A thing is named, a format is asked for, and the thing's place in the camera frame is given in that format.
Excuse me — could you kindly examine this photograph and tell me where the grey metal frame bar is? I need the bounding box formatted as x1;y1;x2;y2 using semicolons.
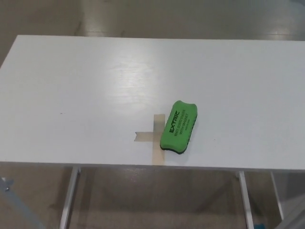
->
0;177;44;229

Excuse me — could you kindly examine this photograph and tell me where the white metal table leg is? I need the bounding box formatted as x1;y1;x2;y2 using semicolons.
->
270;171;285;220
59;167;81;229
238;171;254;229

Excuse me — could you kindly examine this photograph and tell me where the long beige masking tape strip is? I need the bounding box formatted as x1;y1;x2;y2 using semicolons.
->
151;114;167;166

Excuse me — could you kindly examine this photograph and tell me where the short beige masking tape strip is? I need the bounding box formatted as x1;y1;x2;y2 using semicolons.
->
133;131;163;142

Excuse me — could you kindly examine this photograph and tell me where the green whiteboard eraser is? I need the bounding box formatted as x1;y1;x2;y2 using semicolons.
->
159;100;199;156

